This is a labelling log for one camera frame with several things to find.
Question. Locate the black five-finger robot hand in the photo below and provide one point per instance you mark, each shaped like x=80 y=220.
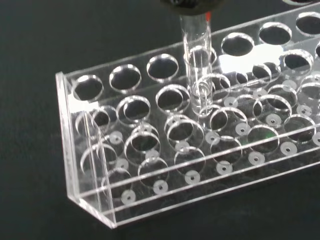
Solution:
x=185 y=5

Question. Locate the clear acrylic test tube rack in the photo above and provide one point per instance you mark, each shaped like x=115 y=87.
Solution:
x=155 y=140

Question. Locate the black bench cloth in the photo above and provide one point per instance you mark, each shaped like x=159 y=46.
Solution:
x=32 y=120

